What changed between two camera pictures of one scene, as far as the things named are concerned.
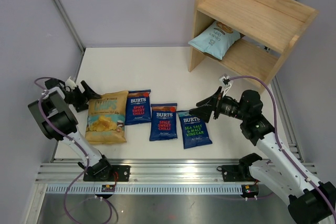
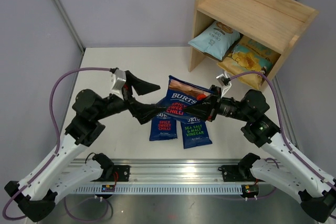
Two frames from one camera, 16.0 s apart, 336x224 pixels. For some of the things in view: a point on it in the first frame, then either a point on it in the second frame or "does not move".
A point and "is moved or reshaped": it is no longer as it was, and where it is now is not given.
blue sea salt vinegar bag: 195,131 does not move
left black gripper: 84,97 -> 143,112
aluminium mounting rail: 143,171 does not move
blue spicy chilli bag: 138,108 is moved or reshaped
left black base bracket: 117,173 does not move
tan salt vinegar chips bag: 105,119 -> 249,56
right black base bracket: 236,173 does not move
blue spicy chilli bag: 164,125 does not move
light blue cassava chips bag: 217,40 does not move
